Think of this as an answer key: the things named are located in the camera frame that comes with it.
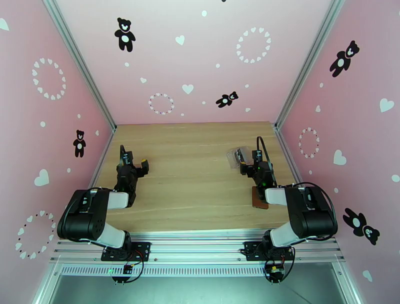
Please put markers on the clear acrylic card box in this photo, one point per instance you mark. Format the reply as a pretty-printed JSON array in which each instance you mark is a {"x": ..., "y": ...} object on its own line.
[{"x": 232, "y": 162}]

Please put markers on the brown leather card holder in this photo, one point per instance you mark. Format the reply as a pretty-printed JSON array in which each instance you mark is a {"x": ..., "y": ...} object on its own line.
[{"x": 257, "y": 201}]

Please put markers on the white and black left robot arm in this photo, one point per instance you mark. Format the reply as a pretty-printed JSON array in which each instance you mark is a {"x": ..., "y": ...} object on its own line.
[{"x": 78, "y": 218}]

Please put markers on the perforated grey metal panel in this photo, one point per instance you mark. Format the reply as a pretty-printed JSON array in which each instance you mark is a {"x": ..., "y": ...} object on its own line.
[{"x": 200, "y": 290}]

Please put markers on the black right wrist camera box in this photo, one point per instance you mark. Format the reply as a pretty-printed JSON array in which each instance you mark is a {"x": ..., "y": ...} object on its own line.
[{"x": 256, "y": 155}]

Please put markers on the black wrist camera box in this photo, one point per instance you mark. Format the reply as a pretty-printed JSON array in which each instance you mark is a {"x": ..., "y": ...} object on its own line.
[
  {"x": 256, "y": 155},
  {"x": 126, "y": 157}
]

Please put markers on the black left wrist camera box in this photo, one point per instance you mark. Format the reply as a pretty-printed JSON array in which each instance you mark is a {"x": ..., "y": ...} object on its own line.
[{"x": 126, "y": 157}]

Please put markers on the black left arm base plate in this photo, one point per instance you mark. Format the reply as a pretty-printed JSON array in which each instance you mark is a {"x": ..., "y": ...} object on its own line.
[{"x": 142, "y": 250}]

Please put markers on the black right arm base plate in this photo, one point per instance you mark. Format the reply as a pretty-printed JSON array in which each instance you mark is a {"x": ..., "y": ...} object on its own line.
[{"x": 251, "y": 251}]

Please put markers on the aluminium mounting rail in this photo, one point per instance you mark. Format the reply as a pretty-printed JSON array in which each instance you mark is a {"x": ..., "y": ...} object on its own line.
[{"x": 200, "y": 247}]

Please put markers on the aluminium frame post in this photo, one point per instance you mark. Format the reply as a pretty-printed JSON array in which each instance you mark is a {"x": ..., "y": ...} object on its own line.
[
  {"x": 307, "y": 62},
  {"x": 79, "y": 62}
]

